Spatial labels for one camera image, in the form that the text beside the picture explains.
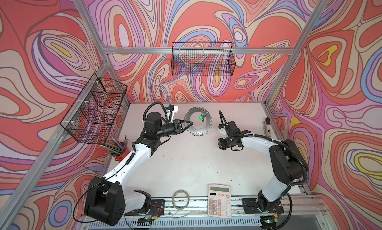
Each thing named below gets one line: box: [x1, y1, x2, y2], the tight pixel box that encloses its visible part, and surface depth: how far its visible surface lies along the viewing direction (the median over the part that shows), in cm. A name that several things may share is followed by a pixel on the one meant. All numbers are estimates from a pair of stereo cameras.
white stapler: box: [262, 117, 272, 139], surface depth 103 cm
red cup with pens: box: [99, 135, 129, 162], surface depth 84 cm
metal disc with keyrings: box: [184, 106, 213, 137], surface depth 75 cm
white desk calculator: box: [207, 184, 232, 219], surface depth 75 cm
